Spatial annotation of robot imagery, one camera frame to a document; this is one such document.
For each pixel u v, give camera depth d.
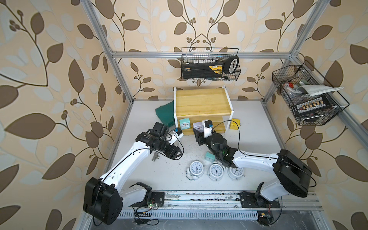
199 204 0.74
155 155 0.89
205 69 0.83
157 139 0.59
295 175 0.43
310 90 0.64
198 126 0.79
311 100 0.69
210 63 0.83
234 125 0.99
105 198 0.38
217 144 0.61
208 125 0.68
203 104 0.75
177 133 0.71
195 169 0.81
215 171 0.81
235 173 0.79
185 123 0.82
